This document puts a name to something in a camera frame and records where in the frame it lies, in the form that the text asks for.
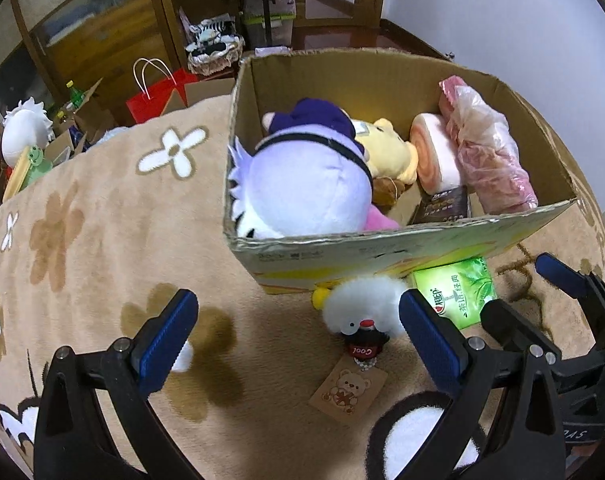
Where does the white fluffy plush keychain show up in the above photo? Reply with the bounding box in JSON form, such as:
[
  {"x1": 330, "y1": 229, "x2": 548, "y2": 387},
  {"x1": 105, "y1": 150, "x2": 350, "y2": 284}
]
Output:
[{"x1": 321, "y1": 274, "x2": 409, "y2": 341}]

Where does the purple white plush doll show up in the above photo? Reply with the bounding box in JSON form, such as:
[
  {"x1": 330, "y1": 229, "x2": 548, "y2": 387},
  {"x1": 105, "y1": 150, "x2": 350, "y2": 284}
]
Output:
[{"x1": 226, "y1": 98, "x2": 374, "y2": 239}]

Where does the beige floral blanket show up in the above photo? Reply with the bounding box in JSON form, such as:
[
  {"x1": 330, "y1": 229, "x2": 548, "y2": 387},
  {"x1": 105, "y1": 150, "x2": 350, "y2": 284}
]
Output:
[{"x1": 0, "y1": 77, "x2": 605, "y2": 480}]

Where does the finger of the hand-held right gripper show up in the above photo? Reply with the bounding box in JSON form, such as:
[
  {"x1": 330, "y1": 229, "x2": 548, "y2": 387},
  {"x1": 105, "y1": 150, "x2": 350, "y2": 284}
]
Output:
[
  {"x1": 481, "y1": 299, "x2": 605, "y2": 382},
  {"x1": 535, "y1": 253, "x2": 605, "y2": 357}
]

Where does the green frog plush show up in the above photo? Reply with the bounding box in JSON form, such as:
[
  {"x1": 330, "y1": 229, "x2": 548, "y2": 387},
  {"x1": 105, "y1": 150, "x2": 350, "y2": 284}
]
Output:
[{"x1": 2, "y1": 144, "x2": 54, "y2": 206}]

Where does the brown bear paper tag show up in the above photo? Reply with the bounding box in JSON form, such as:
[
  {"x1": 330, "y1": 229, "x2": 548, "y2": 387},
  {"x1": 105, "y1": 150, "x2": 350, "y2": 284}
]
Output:
[{"x1": 307, "y1": 357, "x2": 389, "y2": 414}]

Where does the white-haired plush doll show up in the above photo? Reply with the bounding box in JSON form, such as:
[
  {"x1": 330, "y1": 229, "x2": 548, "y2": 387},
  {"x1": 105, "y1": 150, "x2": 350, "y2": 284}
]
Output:
[{"x1": 1, "y1": 96, "x2": 54, "y2": 168}]

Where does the yellow bear plush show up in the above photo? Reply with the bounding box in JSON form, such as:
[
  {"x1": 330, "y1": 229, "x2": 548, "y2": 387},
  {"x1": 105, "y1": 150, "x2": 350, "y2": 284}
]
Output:
[{"x1": 349, "y1": 117, "x2": 419, "y2": 184}]

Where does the clear plastic storage bin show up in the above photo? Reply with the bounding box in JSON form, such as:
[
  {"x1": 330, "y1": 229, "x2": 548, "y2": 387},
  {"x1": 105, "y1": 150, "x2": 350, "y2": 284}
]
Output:
[{"x1": 242, "y1": 0, "x2": 298, "y2": 50}]

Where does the large cardboard box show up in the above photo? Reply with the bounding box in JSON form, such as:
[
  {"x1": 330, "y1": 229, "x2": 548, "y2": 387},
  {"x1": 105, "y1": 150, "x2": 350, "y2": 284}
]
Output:
[{"x1": 222, "y1": 48, "x2": 579, "y2": 296}]

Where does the pink item in plastic bag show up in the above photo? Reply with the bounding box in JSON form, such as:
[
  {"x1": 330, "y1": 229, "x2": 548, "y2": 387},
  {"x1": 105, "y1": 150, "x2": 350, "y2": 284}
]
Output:
[{"x1": 437, "y1": 75, "x2": 540, "y2": 212}]

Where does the lace-trimmed basket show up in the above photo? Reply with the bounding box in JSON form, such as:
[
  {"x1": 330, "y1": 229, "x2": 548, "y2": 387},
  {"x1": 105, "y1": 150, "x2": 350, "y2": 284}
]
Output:
[{"x1": 184, "y1": 17, "x2": 245, "y2": 77}]

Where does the open cardboard box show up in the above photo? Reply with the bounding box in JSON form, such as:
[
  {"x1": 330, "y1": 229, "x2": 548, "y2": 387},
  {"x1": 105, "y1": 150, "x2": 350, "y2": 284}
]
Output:
[{"x1": 45, "y1": 77, "x2": 117, "y2": 162}]

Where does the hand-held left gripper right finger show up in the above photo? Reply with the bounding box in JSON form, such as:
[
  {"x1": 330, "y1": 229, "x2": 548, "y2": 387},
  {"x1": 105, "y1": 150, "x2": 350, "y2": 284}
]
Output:
[{"x1": 392, "y1": 288, "x2": 569, "y2": 480}]

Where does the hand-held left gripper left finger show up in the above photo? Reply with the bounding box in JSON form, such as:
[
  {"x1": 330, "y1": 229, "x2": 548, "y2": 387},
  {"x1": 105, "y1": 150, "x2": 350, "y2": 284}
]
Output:
[{"x1": 32, "y1": 288, "x2": 200, "y2": 480}]

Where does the brown wooden wardrobe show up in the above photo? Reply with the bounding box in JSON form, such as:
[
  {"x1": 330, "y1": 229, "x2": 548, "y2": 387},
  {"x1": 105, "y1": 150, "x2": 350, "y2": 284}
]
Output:
[{"x1": 0, "y1": 0, "x2": 213, "y2": 128}]

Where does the dark brown packet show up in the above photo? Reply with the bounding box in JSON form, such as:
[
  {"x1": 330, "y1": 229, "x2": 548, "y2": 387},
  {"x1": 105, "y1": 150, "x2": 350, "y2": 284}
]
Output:
[{"x1": 411, "y1": 186, "x2": 472, "y2": 224}]

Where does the brown plush piece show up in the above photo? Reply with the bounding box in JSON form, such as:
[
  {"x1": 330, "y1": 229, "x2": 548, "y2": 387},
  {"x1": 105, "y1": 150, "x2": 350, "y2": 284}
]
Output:
[{"x1": 371, "y1": 176, "x2": 414, "y2": 207}]

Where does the black bottle charm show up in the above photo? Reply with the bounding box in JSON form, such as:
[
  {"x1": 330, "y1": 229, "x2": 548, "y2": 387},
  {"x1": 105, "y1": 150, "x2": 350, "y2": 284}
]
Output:
[{"x1": 343, "y1": 321, "x2": 391, "y2": 367}]

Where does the red paper bag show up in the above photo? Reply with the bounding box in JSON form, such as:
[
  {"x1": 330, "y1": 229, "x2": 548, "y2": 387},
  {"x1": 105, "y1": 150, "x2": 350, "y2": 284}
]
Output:
[{"x1": 125, "y1": 57, "x2": 202, "y2": 125}]

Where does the white fluffy plush ball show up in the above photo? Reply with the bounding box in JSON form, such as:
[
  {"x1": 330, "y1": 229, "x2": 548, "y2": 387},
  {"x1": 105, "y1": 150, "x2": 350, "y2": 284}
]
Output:
[{"x1": 88, "y1": 126, "x2": 129, "y2": 150}]

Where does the pink cream roll plush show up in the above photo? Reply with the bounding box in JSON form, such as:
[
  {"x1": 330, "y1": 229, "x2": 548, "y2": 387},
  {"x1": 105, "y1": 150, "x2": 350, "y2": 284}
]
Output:
[{"x1": 409, "y1": 112, "x2": 466, "y2": 197}]

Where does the green plastic bottle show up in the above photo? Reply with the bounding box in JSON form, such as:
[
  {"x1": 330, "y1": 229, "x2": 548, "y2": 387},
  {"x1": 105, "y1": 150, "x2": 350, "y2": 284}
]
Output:
[{"x1": 64, "y1": 79, "x2": 86, "y2": 107}]

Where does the green tissue pack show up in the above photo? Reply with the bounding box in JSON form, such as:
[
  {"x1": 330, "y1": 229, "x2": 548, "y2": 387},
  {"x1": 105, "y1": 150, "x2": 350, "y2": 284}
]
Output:
[{"x1": 411, "y1": 256, "x2": 499, "y2": 331}]

